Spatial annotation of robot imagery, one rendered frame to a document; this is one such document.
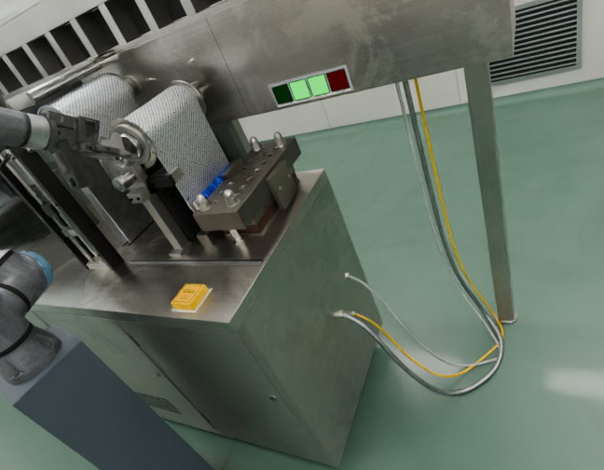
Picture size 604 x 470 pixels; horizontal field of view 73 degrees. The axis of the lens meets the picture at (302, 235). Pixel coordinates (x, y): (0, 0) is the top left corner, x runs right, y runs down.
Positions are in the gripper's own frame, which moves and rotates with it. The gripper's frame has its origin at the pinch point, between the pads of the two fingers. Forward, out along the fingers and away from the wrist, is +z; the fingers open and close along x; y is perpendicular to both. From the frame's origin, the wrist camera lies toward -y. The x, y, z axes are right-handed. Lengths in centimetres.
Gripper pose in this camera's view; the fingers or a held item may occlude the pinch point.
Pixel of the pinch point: (122, 158)
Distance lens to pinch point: 120.6
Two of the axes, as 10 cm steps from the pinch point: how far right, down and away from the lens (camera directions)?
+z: 5.1, 0.0, 8.6
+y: -0.3, -10.0, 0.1
